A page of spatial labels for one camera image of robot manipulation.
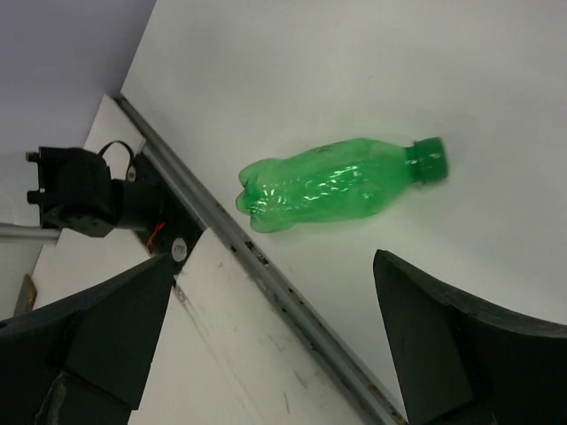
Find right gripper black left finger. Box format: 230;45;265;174
1;255;174;424

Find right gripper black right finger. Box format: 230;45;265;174
373;251;566;424

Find green plastic bottle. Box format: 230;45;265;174
236;137;449;233

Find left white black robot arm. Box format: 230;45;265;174
26;146;205;267

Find aluminium rail front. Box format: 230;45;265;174
116;95;407;424

